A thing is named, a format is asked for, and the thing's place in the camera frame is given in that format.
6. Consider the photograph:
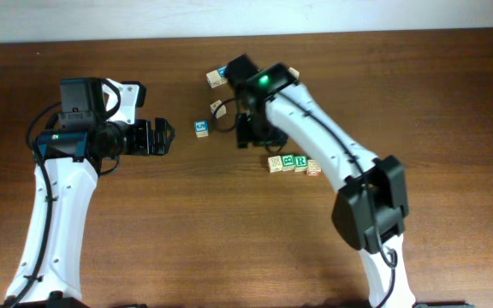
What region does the plain wooden block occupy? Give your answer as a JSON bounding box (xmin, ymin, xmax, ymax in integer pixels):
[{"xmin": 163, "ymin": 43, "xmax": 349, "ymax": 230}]
[{"xmin": 206, "ymin": 70, "xmax": 228, "ymax": 88}]

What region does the green letter R block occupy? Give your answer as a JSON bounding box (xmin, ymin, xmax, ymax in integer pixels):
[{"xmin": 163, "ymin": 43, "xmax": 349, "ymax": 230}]
[{"xmin": 294, "ymin": 156, "xmax": 308, "ymax": 172}]

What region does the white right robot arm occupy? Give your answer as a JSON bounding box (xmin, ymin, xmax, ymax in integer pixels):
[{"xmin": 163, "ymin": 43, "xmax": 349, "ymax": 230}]
[{"xmin": 224, "ymin": 55, "xmax": 416, "ymax": 307}]

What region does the blue number five block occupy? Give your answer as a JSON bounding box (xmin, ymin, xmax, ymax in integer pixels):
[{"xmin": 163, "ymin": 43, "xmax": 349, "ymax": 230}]
[{"xmin": 194, "ymin": 120, "xmax": 209, "ymax": 138}]

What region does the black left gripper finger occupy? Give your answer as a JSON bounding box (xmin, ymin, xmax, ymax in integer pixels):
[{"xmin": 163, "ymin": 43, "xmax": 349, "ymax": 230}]
[
  {"xmin": 154, "ymin": 135, "xmax": 175, "ymax": 156},
  {"xmin": 155, "ymin": 118, "xmax": 175, "ymax": 138}
]

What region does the red sided wooden block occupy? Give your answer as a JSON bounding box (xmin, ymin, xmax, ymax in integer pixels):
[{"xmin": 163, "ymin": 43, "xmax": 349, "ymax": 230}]
[{"xmin": 306, "ymin": 159, "xmax": 322, "ymax": 176}]

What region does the green letter B block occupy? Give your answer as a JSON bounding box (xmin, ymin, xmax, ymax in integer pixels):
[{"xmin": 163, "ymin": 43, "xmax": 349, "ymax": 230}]
[{"xmin": 281, "ymin": 154, "xmax": 295, "ymax": 172}]

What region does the baseball picture wooden block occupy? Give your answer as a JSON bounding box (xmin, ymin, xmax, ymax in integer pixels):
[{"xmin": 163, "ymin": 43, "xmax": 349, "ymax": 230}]
[{"xmin": 210, "ymin": 100, "xmax": 227, "ymax": 119}]

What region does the red sided far block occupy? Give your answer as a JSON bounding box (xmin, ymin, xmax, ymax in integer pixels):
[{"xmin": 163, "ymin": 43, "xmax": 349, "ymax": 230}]
[{"xmin": 288, "ymin": 67, "xmax": 300, "ymax": 80}]

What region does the wooden letter M block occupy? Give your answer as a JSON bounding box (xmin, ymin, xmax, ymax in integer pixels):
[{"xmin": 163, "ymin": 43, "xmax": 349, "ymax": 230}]
[{"xmin": 268, "ymin": 156, "xmax": 283, "ymax": 173}]

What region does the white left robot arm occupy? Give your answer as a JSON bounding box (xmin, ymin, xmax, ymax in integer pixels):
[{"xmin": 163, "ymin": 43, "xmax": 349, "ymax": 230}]
[{"xmin": 3, "ymin": 77, "xmax": 175, "ymax": 307}]

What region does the blue top wooden block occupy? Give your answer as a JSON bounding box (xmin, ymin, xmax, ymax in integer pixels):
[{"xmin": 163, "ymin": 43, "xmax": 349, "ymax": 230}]
[{"xmin": 217, "ymin": 66, "xmax": 227, "ymax": 78}]

